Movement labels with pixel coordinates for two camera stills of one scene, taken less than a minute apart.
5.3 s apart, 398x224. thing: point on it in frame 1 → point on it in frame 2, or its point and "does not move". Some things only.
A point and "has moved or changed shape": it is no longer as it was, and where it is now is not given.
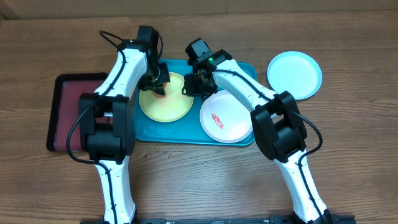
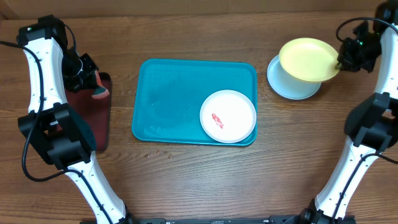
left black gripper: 165,78 → 85,81
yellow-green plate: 173,106 → 308,60
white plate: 225,117 does not move
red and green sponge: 160,96 has moved or changed shape
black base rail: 272,219 does not move
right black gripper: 194,92 → 351,61
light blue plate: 295,72 does not move
